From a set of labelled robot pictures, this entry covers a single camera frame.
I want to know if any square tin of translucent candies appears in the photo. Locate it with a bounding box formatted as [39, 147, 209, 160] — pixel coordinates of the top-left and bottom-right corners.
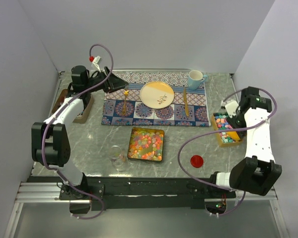
[127, 127, 165, 164]

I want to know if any clear glass jar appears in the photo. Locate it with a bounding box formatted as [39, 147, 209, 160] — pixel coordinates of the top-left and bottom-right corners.
[109, 145, 128, 172]

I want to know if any yellow plastic scoop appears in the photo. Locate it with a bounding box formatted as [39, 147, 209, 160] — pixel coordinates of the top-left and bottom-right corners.
[227, 131, 241, 142]

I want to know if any gold tin of opaque candies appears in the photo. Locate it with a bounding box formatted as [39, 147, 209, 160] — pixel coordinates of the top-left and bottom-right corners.
[211, 113, 242, 147]

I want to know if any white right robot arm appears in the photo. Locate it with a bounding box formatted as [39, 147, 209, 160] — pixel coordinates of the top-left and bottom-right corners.
[207, 87, 282, 198]

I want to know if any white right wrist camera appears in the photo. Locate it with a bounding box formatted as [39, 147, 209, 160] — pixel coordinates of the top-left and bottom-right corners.
[221, 100, 239, 118]

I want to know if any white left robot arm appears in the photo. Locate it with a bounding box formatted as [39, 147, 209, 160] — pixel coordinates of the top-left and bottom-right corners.
[31, 65, 128, 199]

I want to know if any gold knife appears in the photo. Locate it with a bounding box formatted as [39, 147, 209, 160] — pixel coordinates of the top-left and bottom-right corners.
[183, 87, 189, 117]

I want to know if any brown box of wrapped candies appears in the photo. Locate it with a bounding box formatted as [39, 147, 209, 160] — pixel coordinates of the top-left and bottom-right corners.
[50, 89, 94, 124]

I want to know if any aluminium frame rail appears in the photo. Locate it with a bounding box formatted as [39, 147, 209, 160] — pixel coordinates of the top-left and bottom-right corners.
[14, 179, 279, 202]

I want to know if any red jar lid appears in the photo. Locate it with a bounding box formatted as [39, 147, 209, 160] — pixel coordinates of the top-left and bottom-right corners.
[190, 155, 204, 168]

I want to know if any gold fork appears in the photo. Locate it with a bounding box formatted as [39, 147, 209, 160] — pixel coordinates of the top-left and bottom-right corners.
[122, 89, 129, 116]

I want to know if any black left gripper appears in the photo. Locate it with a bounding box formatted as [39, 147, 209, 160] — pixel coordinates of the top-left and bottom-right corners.
[85, 66, 129, 94]

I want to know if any cream and orange plate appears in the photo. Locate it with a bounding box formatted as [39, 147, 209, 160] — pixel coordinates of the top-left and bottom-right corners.
[140, 82, 175, 109]

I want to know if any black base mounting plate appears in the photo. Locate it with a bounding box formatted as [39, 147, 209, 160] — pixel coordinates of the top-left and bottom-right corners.
[59, 177, 236, 211]

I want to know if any light blue mug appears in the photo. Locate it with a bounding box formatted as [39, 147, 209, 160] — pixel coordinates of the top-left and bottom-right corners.
[187, 70, 208, 90]

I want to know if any patterned placemat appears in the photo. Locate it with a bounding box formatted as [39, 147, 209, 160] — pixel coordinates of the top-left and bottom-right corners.
[101, 71, 210, 127]

